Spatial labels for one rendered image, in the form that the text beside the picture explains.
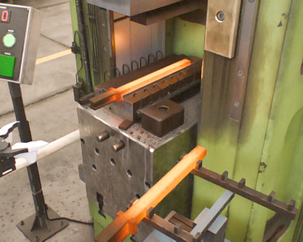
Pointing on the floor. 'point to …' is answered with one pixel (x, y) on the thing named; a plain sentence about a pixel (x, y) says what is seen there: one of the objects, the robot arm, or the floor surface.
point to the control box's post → (15, 90)
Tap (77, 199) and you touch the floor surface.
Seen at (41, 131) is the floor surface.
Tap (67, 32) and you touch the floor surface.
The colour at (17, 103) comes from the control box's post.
